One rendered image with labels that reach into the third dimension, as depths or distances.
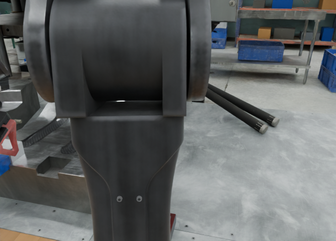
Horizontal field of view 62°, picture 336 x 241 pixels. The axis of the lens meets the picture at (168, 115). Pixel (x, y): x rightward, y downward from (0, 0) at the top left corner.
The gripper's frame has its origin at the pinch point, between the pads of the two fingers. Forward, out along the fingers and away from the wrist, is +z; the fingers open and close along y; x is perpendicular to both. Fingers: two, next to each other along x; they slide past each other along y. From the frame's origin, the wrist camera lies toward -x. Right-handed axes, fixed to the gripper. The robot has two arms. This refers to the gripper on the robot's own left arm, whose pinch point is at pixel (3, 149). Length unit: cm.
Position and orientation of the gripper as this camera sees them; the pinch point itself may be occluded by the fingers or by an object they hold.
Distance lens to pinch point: 65.1
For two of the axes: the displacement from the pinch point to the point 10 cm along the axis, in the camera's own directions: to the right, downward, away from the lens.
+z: 1.0, 5.9, 8.0
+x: -2.1, 8.0, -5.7
